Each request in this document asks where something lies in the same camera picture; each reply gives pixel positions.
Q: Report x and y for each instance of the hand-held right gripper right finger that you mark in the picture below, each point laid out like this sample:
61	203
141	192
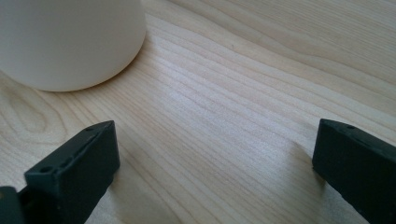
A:
358	161

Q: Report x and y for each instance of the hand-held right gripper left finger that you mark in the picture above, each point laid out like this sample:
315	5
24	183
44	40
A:
74	168

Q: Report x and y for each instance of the cream ceramic mug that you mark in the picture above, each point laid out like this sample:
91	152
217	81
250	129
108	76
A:
62	43

